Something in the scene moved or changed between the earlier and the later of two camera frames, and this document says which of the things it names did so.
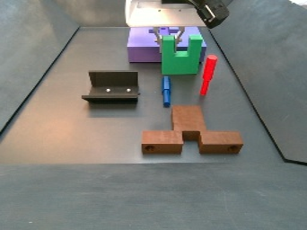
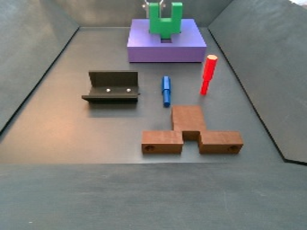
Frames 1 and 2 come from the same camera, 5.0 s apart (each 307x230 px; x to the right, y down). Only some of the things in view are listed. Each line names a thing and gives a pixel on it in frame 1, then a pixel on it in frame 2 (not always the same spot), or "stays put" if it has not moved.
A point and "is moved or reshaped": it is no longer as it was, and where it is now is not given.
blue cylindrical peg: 166,92 stays put
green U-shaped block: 183,62 is moved or reshaped
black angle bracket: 112,86 stays put
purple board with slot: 144,47 stays put
